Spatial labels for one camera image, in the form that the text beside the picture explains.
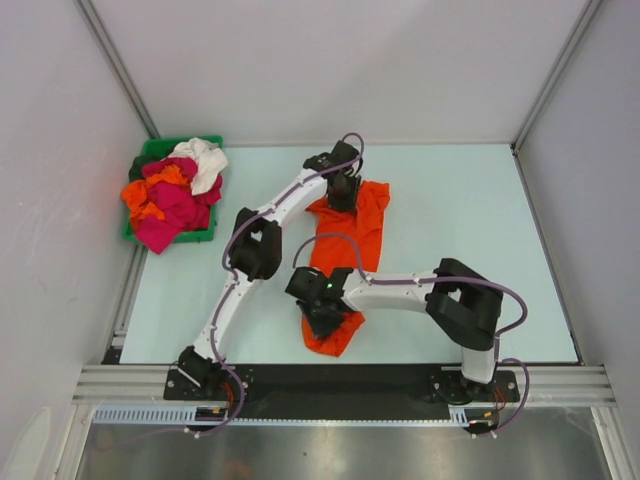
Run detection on orange t-shirt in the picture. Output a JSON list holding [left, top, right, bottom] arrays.
[[120, 164, 188, 231], [301, 181, 391, 357]]

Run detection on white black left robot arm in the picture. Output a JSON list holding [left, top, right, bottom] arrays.
[[177, 133, 364, 400]]

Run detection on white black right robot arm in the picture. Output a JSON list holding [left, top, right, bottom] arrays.
[[285, 258, 503, 401]]

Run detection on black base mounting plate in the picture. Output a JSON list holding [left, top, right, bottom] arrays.
[[163, 363, 521, 421]]

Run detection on white t-shirt in bin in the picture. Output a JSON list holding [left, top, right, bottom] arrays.
[[171, 137, 228, 195]]

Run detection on magenta t-shirt in bin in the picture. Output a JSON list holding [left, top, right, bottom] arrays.
[[128, 156, 223, 254]]

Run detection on green plastic bin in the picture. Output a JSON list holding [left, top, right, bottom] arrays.
[[120, 135, 228, 254]]

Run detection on dark green t-shirt in bin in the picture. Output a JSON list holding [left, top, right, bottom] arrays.
[[128, 154, 160, 183]]

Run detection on orange t-shirt in bin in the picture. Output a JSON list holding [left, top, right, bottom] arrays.
[[120, 164, 188, 231]]

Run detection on slotted grey cable duct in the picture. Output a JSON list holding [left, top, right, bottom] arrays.
[[93, 404, 495, 428]]

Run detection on aluminium frame rail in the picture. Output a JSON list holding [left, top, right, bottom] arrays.
[[72, 364, 616, 407]]

